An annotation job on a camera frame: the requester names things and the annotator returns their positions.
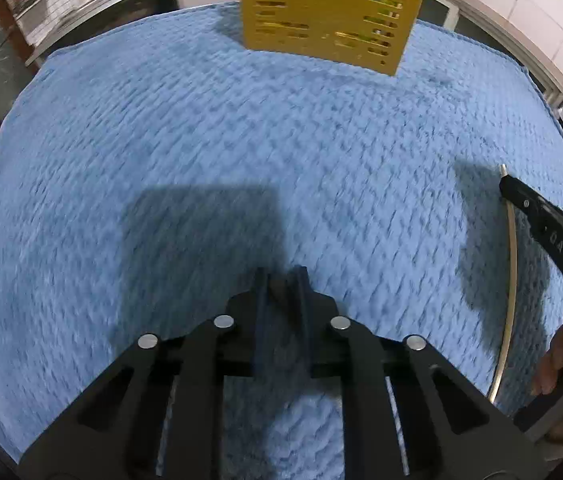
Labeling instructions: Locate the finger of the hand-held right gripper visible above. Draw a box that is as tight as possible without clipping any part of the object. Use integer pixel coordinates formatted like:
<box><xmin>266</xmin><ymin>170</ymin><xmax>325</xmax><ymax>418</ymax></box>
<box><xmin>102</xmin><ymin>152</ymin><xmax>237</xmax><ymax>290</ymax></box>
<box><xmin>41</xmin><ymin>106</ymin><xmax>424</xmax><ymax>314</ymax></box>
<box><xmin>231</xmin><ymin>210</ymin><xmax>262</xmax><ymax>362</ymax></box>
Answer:
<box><xmin>499</xmin><ymin>174</ymin><xmax>545</xmax><ymax>226</ymax></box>

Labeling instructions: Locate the wooden chopstick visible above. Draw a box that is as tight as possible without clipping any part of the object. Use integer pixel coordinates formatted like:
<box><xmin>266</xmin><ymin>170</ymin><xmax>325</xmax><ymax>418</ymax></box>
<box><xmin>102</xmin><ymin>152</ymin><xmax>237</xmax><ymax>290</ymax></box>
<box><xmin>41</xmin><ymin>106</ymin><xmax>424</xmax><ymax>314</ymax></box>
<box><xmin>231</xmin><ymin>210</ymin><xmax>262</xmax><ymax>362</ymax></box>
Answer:
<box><xmin>489</xmin><ymin>164</ymin><xmax>518</xmax><ymax>403</ymax></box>

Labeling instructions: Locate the yellow perforated utensil holder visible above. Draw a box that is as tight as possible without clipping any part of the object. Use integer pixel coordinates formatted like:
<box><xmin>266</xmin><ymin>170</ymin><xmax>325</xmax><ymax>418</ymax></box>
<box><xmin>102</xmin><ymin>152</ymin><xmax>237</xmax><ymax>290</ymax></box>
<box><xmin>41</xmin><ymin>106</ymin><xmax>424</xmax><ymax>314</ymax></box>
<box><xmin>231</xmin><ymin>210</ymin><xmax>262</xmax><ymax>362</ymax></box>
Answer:
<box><xmin>238</xmin><ymin>0</ymin><xmax>433</xmax><ymax>77</ymax></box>

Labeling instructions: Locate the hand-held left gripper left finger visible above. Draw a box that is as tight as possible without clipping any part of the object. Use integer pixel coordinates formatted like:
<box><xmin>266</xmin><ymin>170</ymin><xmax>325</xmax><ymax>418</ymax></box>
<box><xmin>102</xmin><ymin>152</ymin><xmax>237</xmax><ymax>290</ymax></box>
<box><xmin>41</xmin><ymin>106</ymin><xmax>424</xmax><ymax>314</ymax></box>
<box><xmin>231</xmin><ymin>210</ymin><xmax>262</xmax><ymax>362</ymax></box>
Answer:
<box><xmin>16</xmin><ymin>266</ymin><xmax>283</xmax><ymax>480</ymax></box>

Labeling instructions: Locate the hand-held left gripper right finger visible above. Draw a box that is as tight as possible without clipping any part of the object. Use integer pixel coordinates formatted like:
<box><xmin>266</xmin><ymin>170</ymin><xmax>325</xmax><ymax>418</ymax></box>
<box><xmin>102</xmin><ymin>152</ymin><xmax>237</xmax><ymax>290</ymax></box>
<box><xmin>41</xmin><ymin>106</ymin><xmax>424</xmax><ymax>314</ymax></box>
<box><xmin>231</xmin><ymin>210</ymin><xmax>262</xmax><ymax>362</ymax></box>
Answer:
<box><xmin>286</xmin><ymin>265</ymin><xmax>548</xmax><ymax>480</ymax></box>

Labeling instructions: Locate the blue textured mat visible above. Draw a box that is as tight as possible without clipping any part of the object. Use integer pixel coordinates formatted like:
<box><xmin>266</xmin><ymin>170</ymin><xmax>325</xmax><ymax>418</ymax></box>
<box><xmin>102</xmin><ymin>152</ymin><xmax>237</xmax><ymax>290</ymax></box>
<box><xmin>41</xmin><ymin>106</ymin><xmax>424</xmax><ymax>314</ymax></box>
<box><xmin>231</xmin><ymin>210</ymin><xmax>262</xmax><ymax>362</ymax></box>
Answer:
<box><xmin>0</xmin><ymin>2</ymin><xmax>563</xmax><ymax>480</ymax></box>

